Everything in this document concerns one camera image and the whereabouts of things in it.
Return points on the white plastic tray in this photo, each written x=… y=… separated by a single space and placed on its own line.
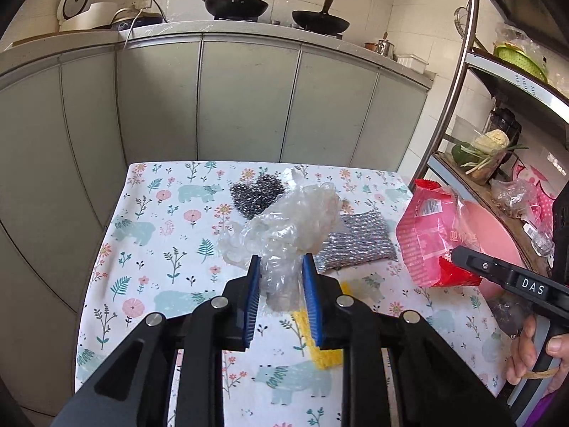
x=411 y=62

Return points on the yellow foam net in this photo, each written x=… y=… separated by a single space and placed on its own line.
x=326 y=358

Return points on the pink plastic basin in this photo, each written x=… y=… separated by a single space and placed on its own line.
x=498 y=240

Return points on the person's right hand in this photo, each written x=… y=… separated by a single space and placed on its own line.
x=522 y=351

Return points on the small metal pot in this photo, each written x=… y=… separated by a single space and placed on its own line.
x=384 y=48

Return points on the dark induction cooker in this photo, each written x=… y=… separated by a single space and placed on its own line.
x=142 y=20

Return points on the black blender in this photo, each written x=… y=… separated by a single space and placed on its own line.
x=506 y=122

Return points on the white rice cooker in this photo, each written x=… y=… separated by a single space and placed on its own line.
x=95 y=18

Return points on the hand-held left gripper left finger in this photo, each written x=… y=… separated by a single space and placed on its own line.
x=253 y=302

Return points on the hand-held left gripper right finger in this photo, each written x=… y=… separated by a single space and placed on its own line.
x=313 y=302

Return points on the glass mug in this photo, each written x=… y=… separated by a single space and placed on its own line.
x=542 y=242

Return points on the floral printed tablecloth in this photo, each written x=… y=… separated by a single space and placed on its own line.
x=178 y=240

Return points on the green plastic basket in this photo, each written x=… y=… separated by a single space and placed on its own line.
x=520 y=60

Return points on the green onions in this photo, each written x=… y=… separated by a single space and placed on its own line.
x=480 y=162

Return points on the grey kitchen cabinet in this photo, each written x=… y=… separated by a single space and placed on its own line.
x=244 y=98

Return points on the purple cloth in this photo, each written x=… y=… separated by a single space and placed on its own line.
x=546 y=413

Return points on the green pepper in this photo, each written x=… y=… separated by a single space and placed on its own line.
x=460 y=153

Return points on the pink polka dot cloth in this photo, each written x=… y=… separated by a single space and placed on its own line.
x=544 y=204

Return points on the clear plastic bag with label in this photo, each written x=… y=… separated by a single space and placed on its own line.
x=515 y=195

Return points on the pink patterned wrapper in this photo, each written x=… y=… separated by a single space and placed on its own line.
x=426 y=240

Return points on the silver scouring pad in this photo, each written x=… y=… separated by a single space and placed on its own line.
x=360 y=240

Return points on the steel wool scrubber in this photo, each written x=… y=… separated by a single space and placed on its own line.
x=253 y=195

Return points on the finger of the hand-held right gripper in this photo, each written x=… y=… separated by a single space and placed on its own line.
x=471 y=260

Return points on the metal storage rack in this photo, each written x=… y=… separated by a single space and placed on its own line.
x=546 y=95

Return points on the clear vegetable container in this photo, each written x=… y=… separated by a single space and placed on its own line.
x=464 y=126

